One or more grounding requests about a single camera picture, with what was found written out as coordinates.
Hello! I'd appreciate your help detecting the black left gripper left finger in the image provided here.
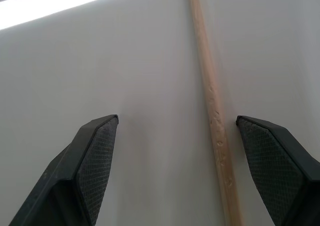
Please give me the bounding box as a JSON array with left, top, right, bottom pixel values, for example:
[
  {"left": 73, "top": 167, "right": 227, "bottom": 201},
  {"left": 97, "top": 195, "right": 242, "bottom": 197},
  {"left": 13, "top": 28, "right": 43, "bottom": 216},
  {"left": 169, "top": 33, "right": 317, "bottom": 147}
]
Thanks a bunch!
[{"left": 8, "top": 114, "right": 120, "bottom": 226}]

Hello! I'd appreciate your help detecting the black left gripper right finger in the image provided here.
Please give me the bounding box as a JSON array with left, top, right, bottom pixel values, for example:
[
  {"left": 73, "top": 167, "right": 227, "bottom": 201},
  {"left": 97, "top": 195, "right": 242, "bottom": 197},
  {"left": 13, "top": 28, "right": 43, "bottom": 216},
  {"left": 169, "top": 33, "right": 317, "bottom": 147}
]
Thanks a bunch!
[{"left": 235, "top": 115, "right": 320, "bottom": 226}]

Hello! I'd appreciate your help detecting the wooden chopstick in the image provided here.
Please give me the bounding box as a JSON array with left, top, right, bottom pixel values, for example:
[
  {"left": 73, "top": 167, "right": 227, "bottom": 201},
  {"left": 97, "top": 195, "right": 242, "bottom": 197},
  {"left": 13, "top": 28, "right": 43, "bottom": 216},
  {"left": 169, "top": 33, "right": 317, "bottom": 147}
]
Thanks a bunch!
[{"left": 187, "top": 0, "right": 243, "bottom": 226}]

